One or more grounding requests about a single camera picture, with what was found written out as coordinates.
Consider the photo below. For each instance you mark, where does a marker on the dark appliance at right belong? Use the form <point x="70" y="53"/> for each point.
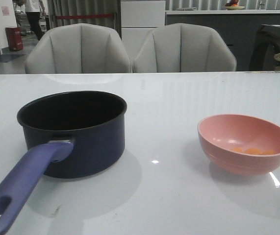
<point x="267" y="44"/>

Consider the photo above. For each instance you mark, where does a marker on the right beige chair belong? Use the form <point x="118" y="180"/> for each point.
<point x="182" y="47"/>

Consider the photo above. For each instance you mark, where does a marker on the orange ham slices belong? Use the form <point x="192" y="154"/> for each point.
<point x="253" y="151"/>

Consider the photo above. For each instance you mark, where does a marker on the person in white shirt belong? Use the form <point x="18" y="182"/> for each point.
<point x="33" y="10"/>

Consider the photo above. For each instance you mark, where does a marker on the beige chair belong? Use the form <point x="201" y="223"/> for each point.
<point x="79" y="48"/>
<point x="182" y="47"/>

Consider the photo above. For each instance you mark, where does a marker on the red bin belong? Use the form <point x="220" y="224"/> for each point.
<point x="14" y="38"/>

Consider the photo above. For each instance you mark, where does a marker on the pink bowl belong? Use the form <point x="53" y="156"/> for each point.
<point x="218" y="134"/>

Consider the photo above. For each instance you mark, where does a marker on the dark blue saucepan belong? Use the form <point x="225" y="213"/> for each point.
<point x="68" y="135"/>

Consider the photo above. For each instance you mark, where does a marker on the fruit plate on counter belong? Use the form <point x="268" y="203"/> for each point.
<point x="233" y="5"/>

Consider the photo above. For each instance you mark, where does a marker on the grey counter with white top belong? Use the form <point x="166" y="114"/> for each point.
<point x="238" y="28"/>

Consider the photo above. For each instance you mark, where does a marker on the left beige chair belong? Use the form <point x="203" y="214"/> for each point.
<point x="79" y="48"/>

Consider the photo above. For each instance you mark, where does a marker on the white cabinet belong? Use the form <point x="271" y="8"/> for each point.
<point x="138" y="17"/>

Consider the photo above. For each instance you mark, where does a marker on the red barrier belt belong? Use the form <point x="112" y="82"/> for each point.
<point x="77" y="17"/>

